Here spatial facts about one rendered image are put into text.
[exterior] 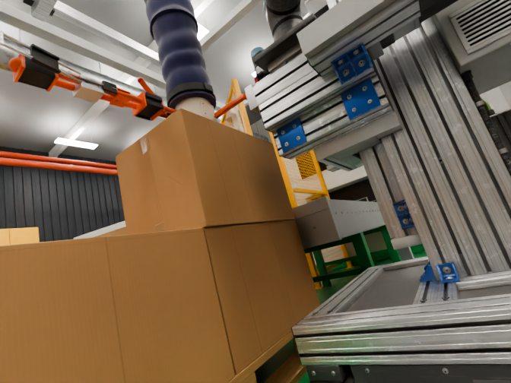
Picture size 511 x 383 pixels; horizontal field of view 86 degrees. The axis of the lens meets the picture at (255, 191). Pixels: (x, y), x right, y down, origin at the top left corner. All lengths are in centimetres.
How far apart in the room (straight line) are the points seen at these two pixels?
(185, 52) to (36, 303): 113
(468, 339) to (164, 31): 151
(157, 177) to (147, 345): 54
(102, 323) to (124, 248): 15
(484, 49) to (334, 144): 44
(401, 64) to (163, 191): 86
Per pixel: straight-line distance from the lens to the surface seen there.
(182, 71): 136
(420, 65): 104
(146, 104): 113
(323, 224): 134
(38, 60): 98
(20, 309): 60
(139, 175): 109
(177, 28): 153
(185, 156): 90
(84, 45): 397
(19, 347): 60
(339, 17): 81
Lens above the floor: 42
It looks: 13 degrees up
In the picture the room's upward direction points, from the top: 15 degrees counter-clockwise
